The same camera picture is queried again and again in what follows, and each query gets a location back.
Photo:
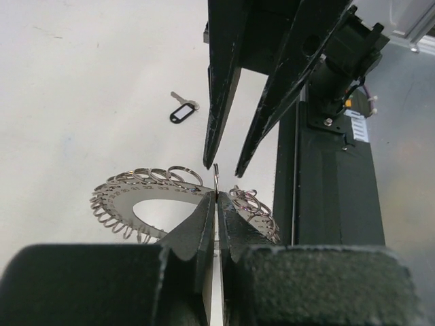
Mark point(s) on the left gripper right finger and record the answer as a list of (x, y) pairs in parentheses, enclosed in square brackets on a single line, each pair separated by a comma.
[(268, 284)]

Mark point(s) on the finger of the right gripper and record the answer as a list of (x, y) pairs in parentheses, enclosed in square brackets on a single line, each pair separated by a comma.
[(299, 50), (240, 35)]

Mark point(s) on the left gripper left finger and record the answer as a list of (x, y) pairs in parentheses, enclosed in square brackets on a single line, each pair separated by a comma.
[(165, 283)]

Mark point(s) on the key with black tag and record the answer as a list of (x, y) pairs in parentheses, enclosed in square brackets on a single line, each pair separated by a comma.
[(185, 110)]

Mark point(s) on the metal key organizer ring disc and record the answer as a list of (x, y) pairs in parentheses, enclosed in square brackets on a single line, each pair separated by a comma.
[(147, 203)]

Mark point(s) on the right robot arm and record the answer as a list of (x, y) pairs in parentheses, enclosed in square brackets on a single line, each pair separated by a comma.
[(352, 51)]

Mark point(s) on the right white cable duct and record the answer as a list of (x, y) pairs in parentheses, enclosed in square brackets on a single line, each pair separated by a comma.
[(358, 126)]

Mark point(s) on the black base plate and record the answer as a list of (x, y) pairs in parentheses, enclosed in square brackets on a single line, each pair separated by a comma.
[(325, 184)]

